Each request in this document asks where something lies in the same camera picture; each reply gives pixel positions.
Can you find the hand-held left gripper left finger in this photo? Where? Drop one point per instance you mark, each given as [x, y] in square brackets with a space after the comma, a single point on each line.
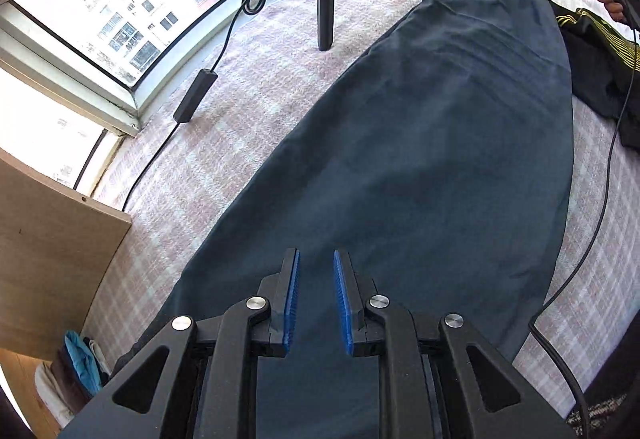
[291, 299]

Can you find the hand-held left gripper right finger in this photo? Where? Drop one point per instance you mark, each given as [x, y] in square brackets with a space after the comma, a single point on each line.
[342, 299]

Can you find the dark grey pants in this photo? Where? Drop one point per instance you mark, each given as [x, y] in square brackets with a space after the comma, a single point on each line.
[425, 144]

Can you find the black garment with yellow stripes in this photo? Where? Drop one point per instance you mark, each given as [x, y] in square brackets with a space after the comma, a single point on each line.
[595, 69]

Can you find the white folded garment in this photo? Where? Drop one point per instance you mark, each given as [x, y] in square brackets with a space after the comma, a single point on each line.
[98, 351]

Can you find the pink plaid blanket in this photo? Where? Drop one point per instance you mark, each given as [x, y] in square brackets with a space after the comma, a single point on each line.
[250, 94]

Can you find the blue folded garment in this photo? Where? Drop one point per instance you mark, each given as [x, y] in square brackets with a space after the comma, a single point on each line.
[80, 359]

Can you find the brown folded garment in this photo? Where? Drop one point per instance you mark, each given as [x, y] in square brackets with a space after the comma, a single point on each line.
[70, 384]

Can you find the light wooden board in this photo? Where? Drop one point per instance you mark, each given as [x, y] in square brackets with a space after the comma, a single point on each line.
[50, 259]

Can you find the cream knit cardigan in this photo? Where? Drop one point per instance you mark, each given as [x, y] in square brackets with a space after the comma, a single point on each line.
[50, 399]

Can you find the person's dark tweed clothing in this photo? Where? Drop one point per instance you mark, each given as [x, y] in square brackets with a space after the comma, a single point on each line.
[610, 414]

